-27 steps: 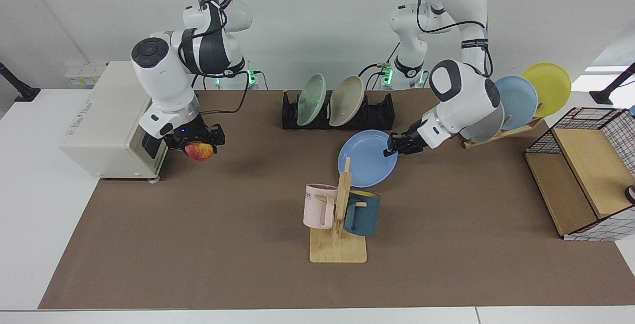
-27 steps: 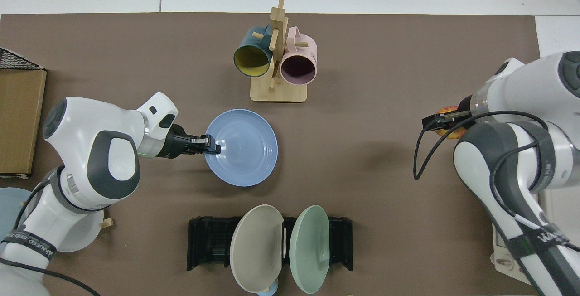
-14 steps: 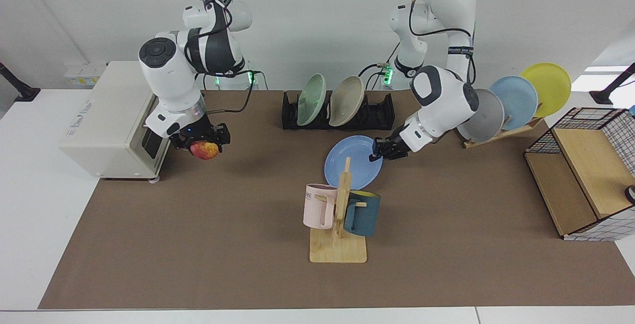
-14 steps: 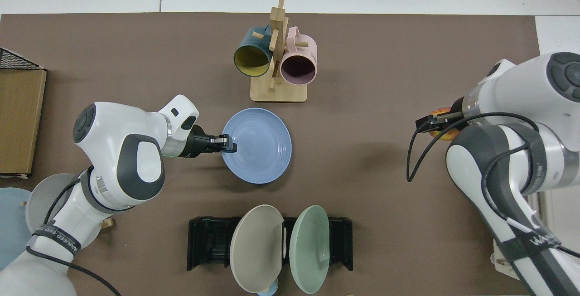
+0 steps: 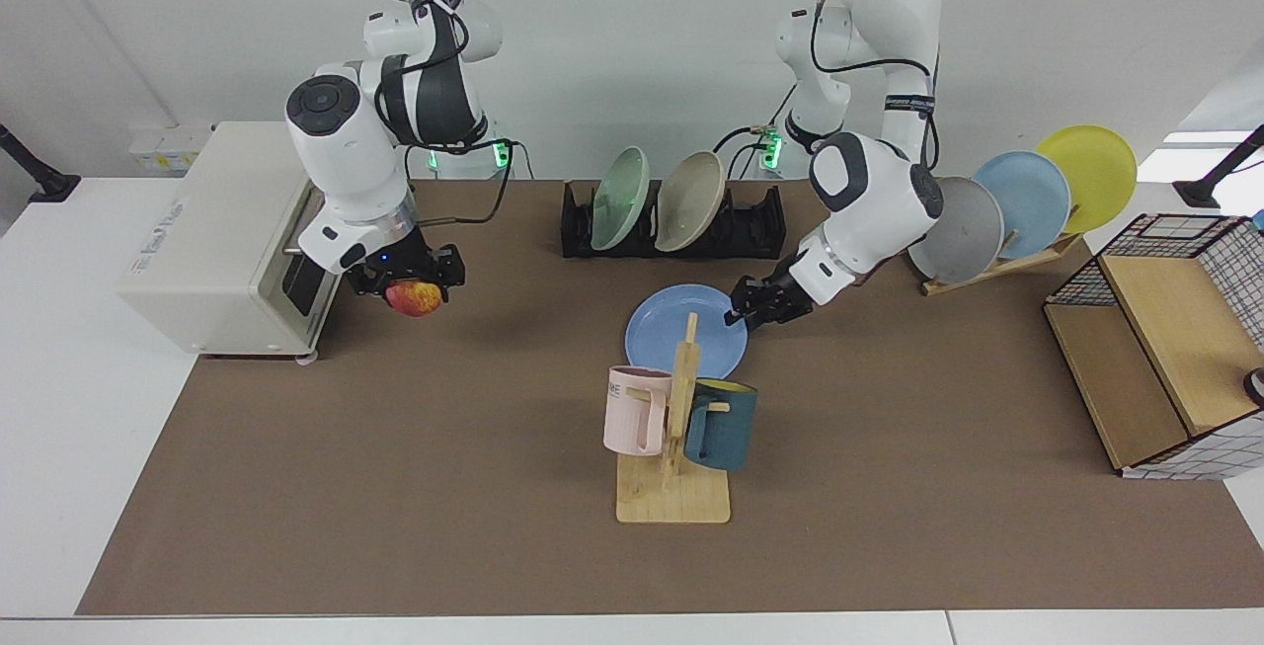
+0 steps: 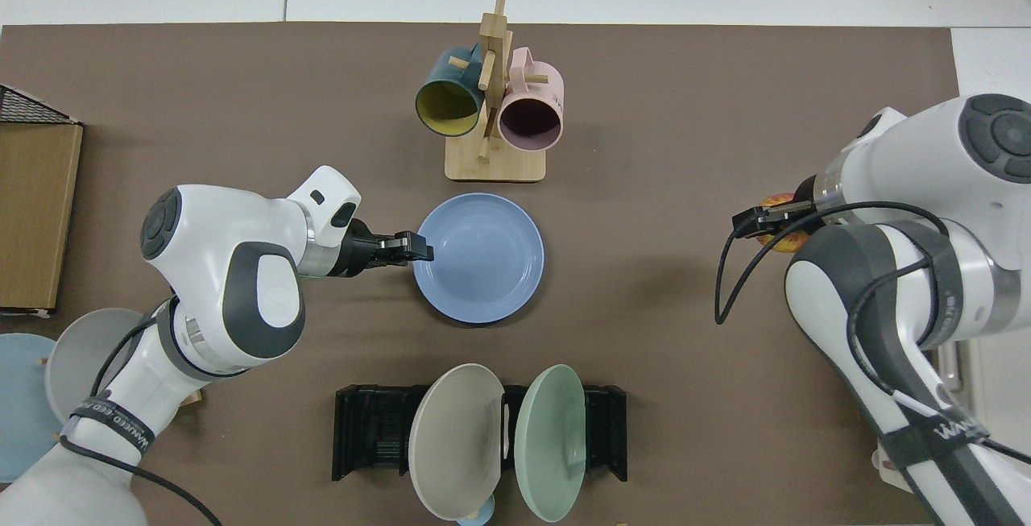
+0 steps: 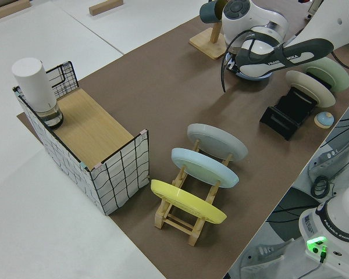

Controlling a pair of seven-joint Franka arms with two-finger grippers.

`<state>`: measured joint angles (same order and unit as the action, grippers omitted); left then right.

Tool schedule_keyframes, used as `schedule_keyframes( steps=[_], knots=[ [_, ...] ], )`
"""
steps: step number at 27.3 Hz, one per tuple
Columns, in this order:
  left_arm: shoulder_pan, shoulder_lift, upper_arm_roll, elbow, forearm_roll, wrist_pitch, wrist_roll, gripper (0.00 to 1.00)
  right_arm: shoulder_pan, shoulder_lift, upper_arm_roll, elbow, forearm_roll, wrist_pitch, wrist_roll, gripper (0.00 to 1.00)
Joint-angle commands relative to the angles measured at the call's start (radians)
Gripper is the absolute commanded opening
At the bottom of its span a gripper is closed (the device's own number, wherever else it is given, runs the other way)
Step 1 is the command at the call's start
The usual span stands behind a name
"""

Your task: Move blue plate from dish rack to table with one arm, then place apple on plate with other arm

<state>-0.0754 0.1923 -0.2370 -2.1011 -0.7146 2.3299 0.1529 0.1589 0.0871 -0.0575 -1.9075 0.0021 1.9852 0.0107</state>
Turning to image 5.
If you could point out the dark teal cup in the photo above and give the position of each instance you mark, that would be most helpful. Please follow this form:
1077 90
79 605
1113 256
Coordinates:
726 428

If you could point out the black dish rack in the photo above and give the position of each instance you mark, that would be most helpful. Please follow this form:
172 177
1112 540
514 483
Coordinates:
755 230

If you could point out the wooden plate rack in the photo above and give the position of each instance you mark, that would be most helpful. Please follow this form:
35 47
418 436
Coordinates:
987 272

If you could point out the white power strip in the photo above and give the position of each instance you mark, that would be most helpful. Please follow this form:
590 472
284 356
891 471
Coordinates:
163 151

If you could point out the black camera stand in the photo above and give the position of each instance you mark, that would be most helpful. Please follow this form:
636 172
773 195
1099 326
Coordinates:
1200 193
44 186

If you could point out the pale toaster oven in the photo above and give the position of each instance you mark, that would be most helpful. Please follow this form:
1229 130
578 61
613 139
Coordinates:
207 250

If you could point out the brown table cloth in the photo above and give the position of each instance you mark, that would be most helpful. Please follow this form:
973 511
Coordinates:
494 487

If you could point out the grey plate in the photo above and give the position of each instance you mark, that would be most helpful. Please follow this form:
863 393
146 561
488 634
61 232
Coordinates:
973 230

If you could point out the yellow plate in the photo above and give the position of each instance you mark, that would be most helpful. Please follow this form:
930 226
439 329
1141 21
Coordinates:
1096 171

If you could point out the pale green plate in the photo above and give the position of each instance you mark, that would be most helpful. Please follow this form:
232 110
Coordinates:
620 199

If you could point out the pink cup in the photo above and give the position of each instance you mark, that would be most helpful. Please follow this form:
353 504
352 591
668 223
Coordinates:
632 413

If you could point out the small dark round thing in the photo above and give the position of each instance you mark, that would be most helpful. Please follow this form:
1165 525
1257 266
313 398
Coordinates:
1256 386

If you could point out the beige plate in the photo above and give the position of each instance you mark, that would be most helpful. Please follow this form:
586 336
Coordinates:
689 201

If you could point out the wooden cup stand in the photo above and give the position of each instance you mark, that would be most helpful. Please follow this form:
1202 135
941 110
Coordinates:
671 502

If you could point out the light blue plate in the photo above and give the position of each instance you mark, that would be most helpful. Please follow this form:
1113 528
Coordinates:
1032 201

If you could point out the red yellow apple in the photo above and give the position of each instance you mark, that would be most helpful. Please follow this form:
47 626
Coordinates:
415 299

